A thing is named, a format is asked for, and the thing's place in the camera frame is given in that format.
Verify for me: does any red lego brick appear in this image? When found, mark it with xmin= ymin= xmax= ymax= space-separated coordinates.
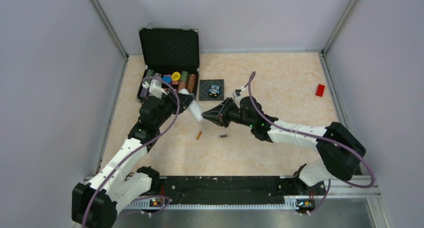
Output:
xmin=315 ymin=84 xmax=326 ymax=97

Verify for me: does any blue owl toy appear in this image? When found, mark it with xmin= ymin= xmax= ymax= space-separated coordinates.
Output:
xmin=208 ymin=84 xmax=221 ymax=97

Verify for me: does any dark grey lego baseplate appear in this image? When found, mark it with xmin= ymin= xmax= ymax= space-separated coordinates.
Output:
xmin=198 ymin=79 xmax=225 ymax=101

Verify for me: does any blue poker chip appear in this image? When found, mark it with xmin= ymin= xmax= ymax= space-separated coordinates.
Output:
xmin=162 ymin=74 xmax=172 ymax=84

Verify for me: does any purple cable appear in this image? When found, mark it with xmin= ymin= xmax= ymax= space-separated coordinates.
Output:
xmin=240 ymin=71 xmax=378 ymax=216
xmin=81 ymin=76 xmax=181 ymax=228

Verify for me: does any white remote control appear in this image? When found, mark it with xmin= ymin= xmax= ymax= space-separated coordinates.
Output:
xmin=179 ymin=88 xmax=203 ymax=122

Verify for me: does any orange AA battery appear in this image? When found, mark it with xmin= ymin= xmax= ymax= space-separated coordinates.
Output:
xmin=195 ymin=131 xmax=202 ymax=140

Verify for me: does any yellow poker chip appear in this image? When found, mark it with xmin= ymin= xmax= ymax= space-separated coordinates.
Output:
xmin=171 ymin=72 xmax=181 ymax=81

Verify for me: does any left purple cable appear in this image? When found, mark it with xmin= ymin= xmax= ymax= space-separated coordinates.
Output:
xmin=81 ymin=76 xmax=181 ymax=228

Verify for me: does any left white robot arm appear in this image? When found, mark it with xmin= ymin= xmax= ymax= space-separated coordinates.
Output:
xmin=71 ymin=89 xmax=196 ymax=228

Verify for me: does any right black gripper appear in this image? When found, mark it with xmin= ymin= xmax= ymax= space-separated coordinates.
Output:
xmin=202 ymin=97 xmax=255 ymax=128

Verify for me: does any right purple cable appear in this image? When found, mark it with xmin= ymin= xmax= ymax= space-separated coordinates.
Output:
xmin=240 ymin=71 xmax=378 ymax=216

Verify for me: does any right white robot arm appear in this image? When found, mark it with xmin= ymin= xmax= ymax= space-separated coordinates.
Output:
xmin=202 ymin=97 xmax=366 ymax=194

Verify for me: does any black poker chip case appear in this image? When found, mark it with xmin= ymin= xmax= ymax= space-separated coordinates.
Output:
xmin=138 ymin=27 xmax=200 ymax=97

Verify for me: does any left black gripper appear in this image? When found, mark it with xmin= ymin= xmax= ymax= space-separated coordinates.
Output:
xmin=154 ymin=87 xmax=196 ymax=128

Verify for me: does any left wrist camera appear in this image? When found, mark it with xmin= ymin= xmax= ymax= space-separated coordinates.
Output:
xmin=141 ymin=79 xmax=167 ymax=98

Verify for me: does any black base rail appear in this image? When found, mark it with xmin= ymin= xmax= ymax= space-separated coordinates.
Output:
xmin=81 ymin=175 xmax=335 ymax=211

